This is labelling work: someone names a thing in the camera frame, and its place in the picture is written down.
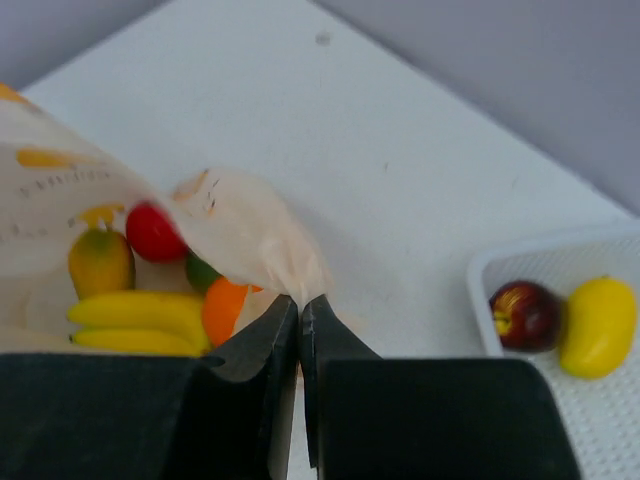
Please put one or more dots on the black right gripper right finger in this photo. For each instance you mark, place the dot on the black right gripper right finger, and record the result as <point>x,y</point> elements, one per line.
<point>368,417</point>

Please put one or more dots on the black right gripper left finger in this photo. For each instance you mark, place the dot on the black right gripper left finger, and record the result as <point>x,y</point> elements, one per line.
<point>227,415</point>

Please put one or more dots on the yellow banana bunch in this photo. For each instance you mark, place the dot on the yellow banana bunch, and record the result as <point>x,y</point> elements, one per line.
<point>137,321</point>

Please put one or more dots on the orange green mango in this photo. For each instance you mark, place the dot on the orange green mango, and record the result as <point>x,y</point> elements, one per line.
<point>101,261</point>

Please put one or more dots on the green orange round fruit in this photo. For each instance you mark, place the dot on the green orange round fruit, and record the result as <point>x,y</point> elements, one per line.
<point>199,273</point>

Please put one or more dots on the banana print plastic bag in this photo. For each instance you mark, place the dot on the banana print plastic bag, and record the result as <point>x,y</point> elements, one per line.
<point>55,186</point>

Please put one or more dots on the dark red apple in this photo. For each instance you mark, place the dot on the dark red apple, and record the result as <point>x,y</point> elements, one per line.
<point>527,316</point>

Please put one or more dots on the white plastic basket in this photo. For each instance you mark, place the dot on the white plastic basket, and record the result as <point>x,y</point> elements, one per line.
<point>600,415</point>

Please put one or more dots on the yellow lemon fruit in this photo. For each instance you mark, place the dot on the yellow lemon fruit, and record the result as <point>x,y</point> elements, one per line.
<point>600,327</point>

